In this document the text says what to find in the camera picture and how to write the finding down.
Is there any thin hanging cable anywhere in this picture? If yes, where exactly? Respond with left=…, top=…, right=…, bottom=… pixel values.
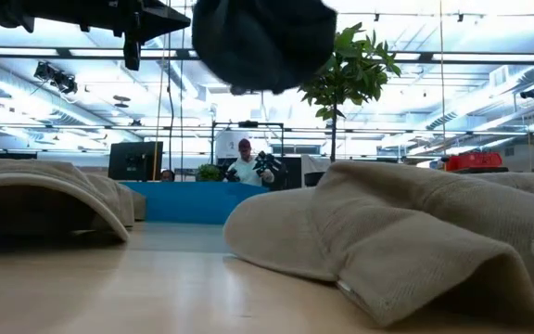
left=438, top=0, right=447, bottom=159

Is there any red plastic bin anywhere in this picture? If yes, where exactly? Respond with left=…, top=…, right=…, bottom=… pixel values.
left=443, top=151, right=504, bottom=173

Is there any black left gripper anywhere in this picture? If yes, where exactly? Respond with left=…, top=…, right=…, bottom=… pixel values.
left=16, top=0, right=192, bottom=71

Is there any green leafy plant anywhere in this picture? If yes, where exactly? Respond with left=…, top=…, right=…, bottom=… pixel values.
left=298, top=21, right=402, bottom=163

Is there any black overhead camera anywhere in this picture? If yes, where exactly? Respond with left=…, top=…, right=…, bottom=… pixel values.
left=33, top=60, right=79, bottom=96

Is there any navy blue baseball cap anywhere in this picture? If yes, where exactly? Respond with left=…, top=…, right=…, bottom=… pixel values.
left=191, top=0, right=338, bottom=96

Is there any black background monitor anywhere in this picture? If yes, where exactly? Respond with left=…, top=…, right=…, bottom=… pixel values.
left=108, top=140, right=164, bottom=183

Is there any small green bush plant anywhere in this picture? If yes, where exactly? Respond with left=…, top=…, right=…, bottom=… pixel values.
left=196, top=162, right=224, bottom=183

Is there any black aluminium frame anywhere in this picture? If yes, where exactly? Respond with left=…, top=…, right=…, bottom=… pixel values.
left=0, top=45, right=534, bottom=65

